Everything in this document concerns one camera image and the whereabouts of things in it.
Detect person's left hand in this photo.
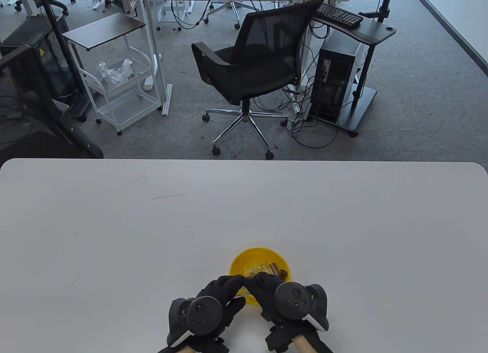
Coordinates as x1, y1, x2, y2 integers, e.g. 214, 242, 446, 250
190, 275, 247, 347

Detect person's right hand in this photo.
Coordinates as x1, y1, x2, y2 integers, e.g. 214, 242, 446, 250
244, 272, 320, 337

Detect person's right forearm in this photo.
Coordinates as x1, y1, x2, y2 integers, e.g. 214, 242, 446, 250
293, 336, 319, 353

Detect black and white controller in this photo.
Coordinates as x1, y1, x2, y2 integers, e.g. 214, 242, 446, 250
274, 282, 329, 333
167, 296, 223, 348

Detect yellow bowl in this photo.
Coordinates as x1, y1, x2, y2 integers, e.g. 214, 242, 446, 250
230, 247, 291, 305

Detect aluminium profile bar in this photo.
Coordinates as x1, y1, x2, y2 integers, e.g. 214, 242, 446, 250
162, 83, 173, 116

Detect white rolling cart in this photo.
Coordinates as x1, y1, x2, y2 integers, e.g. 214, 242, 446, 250
78, 46, 164, 136

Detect black mesh office chair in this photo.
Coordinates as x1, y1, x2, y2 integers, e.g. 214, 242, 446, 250
191, 0, 327, 160

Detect black computer tower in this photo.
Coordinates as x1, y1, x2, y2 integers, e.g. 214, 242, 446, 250
310, 30, 362, 125

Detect crumpled clear plastic wrap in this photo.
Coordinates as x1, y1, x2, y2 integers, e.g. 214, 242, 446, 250
97, 58, 135, 83

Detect office chair with white base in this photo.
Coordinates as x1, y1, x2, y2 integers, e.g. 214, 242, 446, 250
203, 0, 241, 29

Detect black computer cart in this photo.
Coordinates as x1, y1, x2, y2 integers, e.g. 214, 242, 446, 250
305, 13, 397, 137

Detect dark brown side table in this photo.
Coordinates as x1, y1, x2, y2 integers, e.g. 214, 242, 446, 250
62, 13, 147, 52

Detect black keyboard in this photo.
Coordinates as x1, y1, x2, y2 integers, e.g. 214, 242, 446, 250
315, 2, 364, 29

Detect black stand pole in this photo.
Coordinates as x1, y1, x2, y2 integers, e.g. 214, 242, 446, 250
34, 0, 89, 122

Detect black swivel chair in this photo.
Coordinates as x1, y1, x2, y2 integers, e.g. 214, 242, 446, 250
14, 0, 70, 17

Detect white desk leg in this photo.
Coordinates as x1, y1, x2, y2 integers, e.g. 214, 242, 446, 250
17, 0, 39, 17

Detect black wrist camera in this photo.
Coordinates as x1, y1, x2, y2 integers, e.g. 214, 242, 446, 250
202, 336, 229, 353
265, 326, 296, 352

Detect tangle of black cables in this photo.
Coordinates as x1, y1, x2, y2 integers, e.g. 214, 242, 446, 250
280, 73, 340, 149

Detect black machine enclosure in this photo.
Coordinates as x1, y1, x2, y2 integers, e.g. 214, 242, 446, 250
0, 23, 104, 160

